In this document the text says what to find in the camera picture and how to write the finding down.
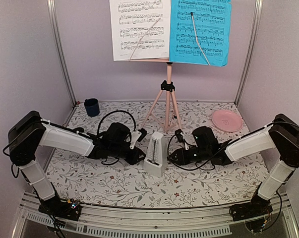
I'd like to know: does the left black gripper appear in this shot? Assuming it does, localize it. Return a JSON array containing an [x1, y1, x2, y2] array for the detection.
[[110, 144, 148, 166]]

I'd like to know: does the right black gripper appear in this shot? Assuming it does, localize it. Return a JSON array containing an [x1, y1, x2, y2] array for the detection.
[[168, 147, 210, 166]]

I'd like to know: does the white metronome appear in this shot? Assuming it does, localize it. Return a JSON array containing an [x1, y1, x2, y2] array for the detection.
[[143, 131, 168, 177]]

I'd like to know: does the pink music stand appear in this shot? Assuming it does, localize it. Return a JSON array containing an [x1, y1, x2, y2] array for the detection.
[[113, 0, 231, 133]]

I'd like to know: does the sheet music paper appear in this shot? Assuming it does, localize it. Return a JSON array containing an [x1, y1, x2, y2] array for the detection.
[[109, 0, 171, 61]]

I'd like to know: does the blue cloth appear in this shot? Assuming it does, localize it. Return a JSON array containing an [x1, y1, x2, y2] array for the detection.
[[169, 0, 232, 67]]

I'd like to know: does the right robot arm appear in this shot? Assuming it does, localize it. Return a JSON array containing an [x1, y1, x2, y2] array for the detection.
[[167, 114, 299, 216]]

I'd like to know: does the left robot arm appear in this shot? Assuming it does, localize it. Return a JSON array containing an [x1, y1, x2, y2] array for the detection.
[[2, 111, 147, 215]]

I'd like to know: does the pink plate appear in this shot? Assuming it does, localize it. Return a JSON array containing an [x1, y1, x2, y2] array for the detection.
[[211, 110, 242, 132]]

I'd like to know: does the dark blue cup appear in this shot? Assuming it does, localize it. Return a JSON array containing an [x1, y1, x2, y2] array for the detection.
[[84, 98, 100, 117]]

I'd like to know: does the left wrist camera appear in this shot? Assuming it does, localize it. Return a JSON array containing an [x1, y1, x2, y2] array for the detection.
[[130, 128, 147, 150]]

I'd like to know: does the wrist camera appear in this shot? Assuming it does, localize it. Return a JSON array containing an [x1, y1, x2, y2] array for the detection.
[[130, 128, 147, 150], [175, 129, 189, 150]]

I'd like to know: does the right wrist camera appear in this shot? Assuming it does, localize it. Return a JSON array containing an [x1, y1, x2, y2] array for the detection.
[[175, 129, 189, 150]]

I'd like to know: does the left camera cable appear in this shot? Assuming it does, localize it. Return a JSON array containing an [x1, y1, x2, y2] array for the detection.
[[97, 110, 137, 139]]

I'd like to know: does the front aluminium rail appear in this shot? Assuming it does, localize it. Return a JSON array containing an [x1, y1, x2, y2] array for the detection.
[[12, 193, 299, 238]]

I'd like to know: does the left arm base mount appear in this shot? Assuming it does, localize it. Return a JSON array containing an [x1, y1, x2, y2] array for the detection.
[[38, 197, 82, 221]]

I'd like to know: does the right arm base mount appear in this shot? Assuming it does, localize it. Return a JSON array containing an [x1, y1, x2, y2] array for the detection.
[[229, 200, 273, 233]]

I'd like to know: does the right aluminium post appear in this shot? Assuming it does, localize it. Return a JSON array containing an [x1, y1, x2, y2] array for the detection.
[[234, 0, 263, 107]]

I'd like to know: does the aluminium post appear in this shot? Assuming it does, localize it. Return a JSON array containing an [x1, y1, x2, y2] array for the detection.
[[47, 0, 77, 107], [234, 0, 263, 107]]

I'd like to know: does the left aluminium post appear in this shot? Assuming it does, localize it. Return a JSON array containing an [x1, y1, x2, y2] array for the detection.
[[47, 0, 77, 107]]

